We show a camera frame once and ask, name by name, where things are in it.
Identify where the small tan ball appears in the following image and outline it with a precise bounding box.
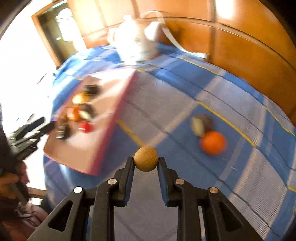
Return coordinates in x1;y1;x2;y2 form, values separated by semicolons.
133;146;159;172

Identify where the yellow oblong fruit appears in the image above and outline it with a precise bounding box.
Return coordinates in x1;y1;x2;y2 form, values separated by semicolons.
72;92;91;105

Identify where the person left hand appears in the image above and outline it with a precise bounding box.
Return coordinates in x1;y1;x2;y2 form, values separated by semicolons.
1;162;29;199

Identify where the dark brown round fruit front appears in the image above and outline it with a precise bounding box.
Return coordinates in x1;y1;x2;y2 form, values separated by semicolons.
56;116;70;140

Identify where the dark brown round fruit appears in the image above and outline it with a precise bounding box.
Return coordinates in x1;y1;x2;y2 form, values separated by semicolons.
56;116;70;140
82;84;100;95

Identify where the pink rimmed white tray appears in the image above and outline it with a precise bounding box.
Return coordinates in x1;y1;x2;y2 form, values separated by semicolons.
44;67;136;176

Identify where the orange near tomato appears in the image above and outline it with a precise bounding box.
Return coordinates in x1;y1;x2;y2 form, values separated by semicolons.
200;131;227;156

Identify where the orange near tray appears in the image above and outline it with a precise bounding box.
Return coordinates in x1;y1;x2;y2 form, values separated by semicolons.
66;105;81;121

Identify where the small red tomato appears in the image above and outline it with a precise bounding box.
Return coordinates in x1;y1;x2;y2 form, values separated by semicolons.
78;121;93;133

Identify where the blue plaid tablecloth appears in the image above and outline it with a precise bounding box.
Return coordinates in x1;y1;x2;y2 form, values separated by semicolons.
43;44;295;240

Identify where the small dark cut fruit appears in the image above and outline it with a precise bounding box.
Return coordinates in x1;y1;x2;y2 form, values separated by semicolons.
78;103;95;121

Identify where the cut brown cream fruit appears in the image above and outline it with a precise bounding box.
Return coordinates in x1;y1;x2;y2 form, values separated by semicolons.
191;115;214;137

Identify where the dark brown round fruit back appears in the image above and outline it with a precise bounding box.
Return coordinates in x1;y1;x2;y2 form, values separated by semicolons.
82;84;100;95

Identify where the wooden door with window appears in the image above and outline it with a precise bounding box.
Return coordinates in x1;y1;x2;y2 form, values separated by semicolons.
32;1;86;68

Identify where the white ceramic electric kettle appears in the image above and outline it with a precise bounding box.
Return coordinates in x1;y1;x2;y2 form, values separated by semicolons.
107;15;162;65

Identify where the white kettle power cable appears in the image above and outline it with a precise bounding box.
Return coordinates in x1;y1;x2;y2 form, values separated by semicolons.
138;10;210;60

